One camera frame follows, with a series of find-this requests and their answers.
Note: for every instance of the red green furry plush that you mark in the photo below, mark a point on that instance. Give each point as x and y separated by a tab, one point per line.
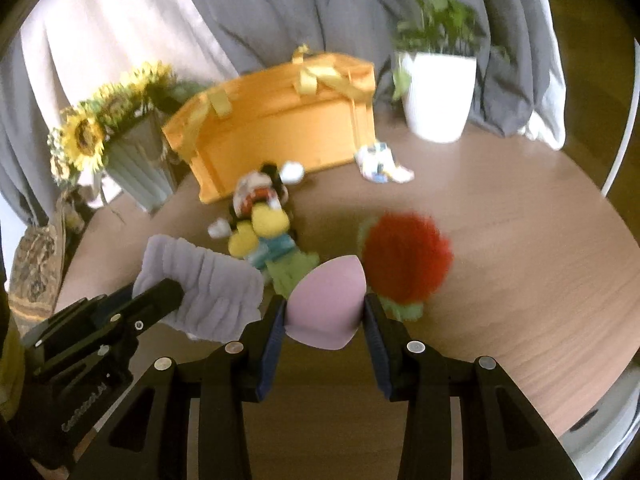
406	259

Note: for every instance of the patterned brown fabric bag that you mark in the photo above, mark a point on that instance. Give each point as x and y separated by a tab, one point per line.
37	272

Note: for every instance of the Mickey Mouse plush toy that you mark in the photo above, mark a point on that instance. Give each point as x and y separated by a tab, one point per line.
258	228

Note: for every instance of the cartoon tissue pack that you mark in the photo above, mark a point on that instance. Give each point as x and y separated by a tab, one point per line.
376	164

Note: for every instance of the orange plastic crate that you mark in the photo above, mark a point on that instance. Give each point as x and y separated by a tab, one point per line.
316	109

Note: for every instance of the white sheer curtain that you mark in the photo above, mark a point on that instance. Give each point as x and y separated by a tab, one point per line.
72	47

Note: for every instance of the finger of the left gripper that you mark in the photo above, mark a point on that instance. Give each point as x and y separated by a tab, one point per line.
143	310

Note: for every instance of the white pot green plant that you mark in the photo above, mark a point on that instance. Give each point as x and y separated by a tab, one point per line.
434	67

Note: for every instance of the pink makeup sponge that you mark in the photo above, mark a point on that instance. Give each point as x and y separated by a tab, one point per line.
324	309

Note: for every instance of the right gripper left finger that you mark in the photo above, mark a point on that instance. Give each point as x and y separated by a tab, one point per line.
146	437

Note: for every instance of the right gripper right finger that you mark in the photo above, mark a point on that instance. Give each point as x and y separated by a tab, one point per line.
502	434

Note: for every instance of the white curved lamp pole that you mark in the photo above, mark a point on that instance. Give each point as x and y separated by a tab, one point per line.
629	126

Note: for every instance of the sunflower bouquet grey vase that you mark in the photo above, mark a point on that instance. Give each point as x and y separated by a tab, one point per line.
117	134

